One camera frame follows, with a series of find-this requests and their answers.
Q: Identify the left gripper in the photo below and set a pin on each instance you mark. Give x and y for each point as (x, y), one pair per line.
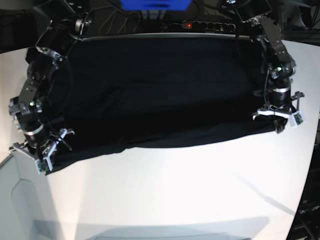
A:
(278, 99)

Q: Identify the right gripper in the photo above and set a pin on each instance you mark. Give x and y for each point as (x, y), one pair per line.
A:
(37, 138)

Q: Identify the black power strip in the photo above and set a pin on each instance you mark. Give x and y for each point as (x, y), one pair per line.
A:
(203, 26)

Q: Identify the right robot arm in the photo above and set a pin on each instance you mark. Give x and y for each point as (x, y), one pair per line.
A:
(28, 109)

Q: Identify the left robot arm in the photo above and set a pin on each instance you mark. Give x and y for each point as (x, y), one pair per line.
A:
(278, 63)

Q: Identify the blue box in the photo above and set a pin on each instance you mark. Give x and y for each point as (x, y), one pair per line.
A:
(168, 5)

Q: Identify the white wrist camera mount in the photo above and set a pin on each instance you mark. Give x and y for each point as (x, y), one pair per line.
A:
(294, 116)
(43, 159)

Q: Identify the black T-shirt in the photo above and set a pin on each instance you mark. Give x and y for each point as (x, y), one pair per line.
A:
(118, 94)

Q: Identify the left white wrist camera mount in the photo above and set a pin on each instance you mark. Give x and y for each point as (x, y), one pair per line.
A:
(294, 116)

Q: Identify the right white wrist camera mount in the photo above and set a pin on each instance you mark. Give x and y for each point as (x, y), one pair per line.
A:
(43, 159)

